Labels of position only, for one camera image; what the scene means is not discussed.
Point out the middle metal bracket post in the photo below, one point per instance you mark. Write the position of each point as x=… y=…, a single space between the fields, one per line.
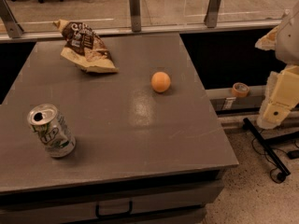
x=135 y=15

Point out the grey metal ledge rail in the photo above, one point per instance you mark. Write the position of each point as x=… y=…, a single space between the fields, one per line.
x=225 y=103

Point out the silver green 7up can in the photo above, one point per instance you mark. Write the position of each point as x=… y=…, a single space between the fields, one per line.
x=49 y=124

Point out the grey cabinet drawer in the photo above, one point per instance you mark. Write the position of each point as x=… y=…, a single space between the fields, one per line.
x=184 y=204

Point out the roll of tan tape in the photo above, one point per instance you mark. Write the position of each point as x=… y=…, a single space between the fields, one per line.
x=240 y=90

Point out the left metal bracket post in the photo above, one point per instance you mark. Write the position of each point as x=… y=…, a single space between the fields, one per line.
x=14 y=30

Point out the black drawer handle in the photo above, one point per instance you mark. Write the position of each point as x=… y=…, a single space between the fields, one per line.
x=113 y=209

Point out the black stand base bar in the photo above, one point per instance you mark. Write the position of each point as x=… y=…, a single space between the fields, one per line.
x=283 y=171

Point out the orange fruit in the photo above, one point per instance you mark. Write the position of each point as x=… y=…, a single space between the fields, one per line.
x=160 y=81

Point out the metal bracket post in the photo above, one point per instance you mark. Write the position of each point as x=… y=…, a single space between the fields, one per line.
x=14 y=30
x=212 y=13
x=135 y=15

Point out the brown chip bag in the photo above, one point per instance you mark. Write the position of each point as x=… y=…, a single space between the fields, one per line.
x=85 y=48

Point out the right metal bracket post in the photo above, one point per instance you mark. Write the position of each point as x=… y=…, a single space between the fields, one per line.
x=212 y=13

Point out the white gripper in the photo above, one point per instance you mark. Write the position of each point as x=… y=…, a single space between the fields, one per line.
x=289 y=41

